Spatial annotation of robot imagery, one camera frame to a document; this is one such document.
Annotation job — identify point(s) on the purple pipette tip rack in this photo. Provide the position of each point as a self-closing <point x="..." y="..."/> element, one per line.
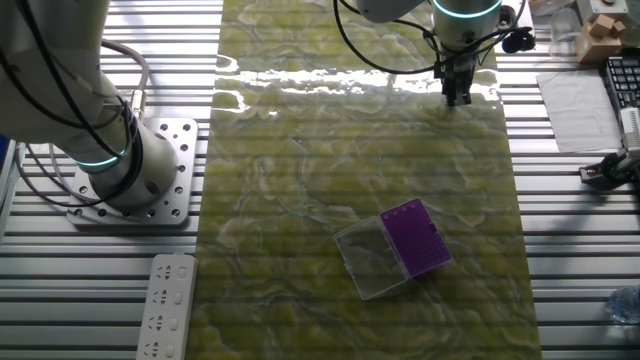
<point x="415" y="237"/>

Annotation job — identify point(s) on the black keyboard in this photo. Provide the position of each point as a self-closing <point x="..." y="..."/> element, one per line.
<point x="625" y="80"/>

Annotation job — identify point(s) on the clear plastic rack lid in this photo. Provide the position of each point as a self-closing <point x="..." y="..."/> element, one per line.
<point x="367" y="260"/>

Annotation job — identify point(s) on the metal robot mounting plate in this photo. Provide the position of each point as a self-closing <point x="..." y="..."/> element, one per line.
<point x="182" y="170"/>

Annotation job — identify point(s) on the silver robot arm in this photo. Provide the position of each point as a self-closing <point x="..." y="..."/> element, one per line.
<point x="30" y="75"/>

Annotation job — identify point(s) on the white paper sheet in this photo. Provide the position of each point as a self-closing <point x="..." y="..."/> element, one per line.
<point x="580" y="110"/>

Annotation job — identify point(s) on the white power strip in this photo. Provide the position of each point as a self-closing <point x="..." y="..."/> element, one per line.
<point x="167" y="310"/>

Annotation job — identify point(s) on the green marble pattern mat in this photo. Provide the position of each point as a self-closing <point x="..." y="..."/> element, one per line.
<point x="300" y="200"/>

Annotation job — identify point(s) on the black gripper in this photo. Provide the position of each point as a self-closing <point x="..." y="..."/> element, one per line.
<point x="456" y="72"/>

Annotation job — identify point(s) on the clear glass beaker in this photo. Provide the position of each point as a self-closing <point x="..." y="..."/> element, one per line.
<point x="565" y="30"/>

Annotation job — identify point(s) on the clear water bottle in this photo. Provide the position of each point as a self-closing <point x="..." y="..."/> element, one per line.
<point x="625" y="305"/>

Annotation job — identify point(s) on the small wooden cube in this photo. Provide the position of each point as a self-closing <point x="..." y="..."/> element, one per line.
<point x="601" y="26"/>

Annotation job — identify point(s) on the silver depth camera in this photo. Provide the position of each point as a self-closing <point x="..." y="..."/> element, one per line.
<point x="631" y="127"/>

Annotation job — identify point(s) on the white device with knob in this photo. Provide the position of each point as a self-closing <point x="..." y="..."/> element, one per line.
<point x="605" y="6"/>

